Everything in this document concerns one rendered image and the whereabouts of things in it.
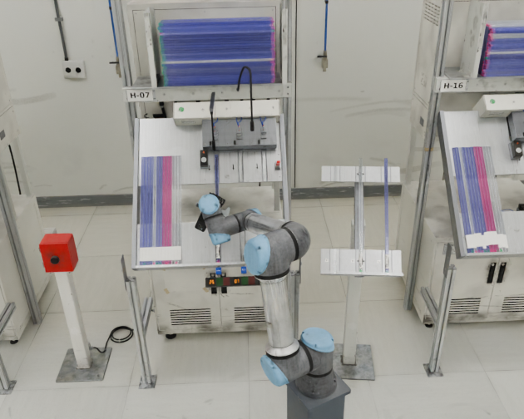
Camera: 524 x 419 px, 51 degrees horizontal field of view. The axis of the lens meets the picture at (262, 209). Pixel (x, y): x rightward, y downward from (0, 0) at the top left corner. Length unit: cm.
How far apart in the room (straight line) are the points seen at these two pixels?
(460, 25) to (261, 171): 116
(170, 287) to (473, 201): 154
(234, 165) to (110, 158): 203
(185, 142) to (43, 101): 198
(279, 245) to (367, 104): 268
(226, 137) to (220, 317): 102
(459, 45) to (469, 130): 41
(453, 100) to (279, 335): 163
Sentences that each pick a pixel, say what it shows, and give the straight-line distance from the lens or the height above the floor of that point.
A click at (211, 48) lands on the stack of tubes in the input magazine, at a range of 252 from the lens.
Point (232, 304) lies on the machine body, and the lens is 296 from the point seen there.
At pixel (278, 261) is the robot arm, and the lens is 172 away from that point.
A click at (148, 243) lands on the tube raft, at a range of 249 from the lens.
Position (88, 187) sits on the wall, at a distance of 459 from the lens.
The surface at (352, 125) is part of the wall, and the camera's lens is 431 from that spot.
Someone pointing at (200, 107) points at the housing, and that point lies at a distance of 259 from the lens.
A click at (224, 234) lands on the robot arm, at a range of 207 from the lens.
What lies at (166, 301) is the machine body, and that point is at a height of 29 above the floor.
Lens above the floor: 209
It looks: 29 degrees down
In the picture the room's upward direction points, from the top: 1 degrees counter-clockwise
